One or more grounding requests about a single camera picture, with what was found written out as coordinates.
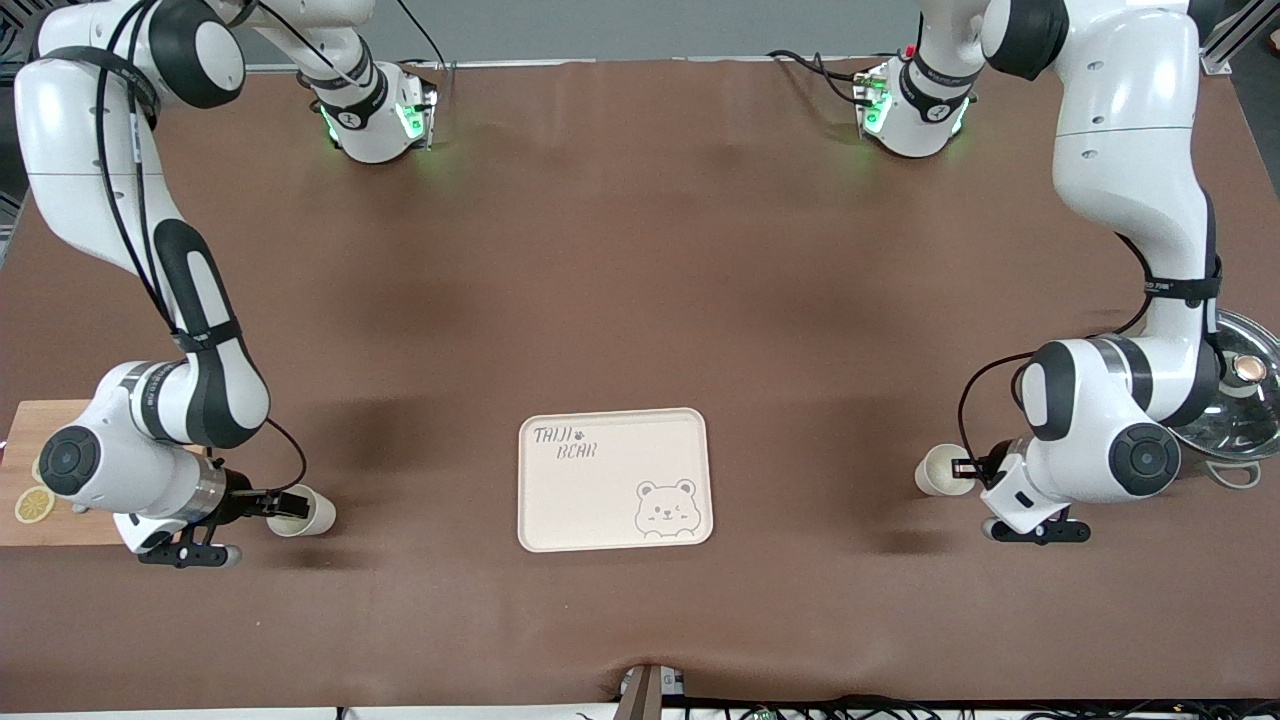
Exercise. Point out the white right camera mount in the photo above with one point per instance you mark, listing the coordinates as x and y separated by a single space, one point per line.
140 530

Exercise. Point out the glass pot lid copper knob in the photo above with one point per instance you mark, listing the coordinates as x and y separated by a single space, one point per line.
1245 370

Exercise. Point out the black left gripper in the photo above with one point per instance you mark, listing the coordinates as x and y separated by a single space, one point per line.
991 465

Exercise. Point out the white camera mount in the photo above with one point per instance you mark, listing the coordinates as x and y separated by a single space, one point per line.
140 530
1020 495

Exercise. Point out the yellow lemon slice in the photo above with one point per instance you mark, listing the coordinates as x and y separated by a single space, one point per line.
35 505
37 470

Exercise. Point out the wooden cutting board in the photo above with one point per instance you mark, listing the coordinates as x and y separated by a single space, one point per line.
60 531

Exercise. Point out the aluminium frame profile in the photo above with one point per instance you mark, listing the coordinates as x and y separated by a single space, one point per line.
1235 35

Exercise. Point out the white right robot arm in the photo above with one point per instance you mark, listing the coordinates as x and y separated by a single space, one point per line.
80 150

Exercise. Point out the white plastic cup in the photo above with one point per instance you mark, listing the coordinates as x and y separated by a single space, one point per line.
318 515
935 470

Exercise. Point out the white tray with bear print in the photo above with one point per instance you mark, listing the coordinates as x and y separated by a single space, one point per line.
600 500

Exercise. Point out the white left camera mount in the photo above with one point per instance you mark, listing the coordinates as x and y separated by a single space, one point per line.
1020 495

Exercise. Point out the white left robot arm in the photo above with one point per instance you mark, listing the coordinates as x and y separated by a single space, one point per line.
1120 100

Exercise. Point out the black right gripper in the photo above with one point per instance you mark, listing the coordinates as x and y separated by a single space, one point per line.
238 499

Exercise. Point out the brown table cover sheet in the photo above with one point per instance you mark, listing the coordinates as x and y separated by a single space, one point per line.
600 300

